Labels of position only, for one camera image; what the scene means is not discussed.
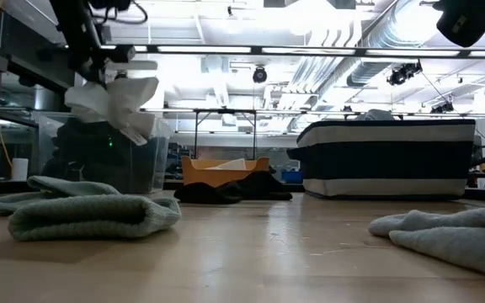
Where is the black ceiling spotlight cluster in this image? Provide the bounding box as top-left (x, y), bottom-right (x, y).
top-left (386, 61), bottom-right (424, 87)
top-left (430, 100), bottom-right (455, 114)

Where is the black background table frame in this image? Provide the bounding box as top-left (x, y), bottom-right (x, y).
top-left (191, 108), bottom-right (258, 161)

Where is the orange plastic tub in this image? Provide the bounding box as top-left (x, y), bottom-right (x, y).
top-left (180, 156), bottom-right (271, 189)

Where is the silver ventilation duct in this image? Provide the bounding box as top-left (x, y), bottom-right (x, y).
top-left (345, 0), bottom-right (441, 88)

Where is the blue storage bin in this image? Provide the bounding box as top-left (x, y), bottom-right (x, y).
top-left (280, 170), bottom-right (305, 184)

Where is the overhead light bar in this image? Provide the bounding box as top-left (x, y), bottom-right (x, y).
top-left (99, 44), bottom-right (485, 59)

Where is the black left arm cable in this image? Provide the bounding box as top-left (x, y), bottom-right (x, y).
top-left (87, 0), bottom-right (149, 24)

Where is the sage green cloth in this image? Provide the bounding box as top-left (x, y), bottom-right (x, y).
top-left (0, 175), bottom-right (183, 242)

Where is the white t-shirt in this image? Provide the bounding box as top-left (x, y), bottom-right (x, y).
top-left (64, 76), bottom-right (160, 147)

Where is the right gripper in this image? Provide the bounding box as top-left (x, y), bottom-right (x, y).
top-left (432, 0), bottom-right (485, 48)

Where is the small white cloth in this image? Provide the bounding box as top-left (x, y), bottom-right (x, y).
top-left (204, 157), bottom-right (248, 171)

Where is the clear plastic bin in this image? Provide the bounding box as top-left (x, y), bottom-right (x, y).
top-left (31, 111), bottom-right (174, 194)

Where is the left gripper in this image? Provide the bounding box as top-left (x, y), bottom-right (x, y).
top-left (67, 44), bottom-right (137, 85)

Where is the black garment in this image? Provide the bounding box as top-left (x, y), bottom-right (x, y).
top-left (173, 170), bottom-right (293, 205)

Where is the light grey sock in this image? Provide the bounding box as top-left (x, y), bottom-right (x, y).
top-left (368, 205), bottom-right (485, 282)

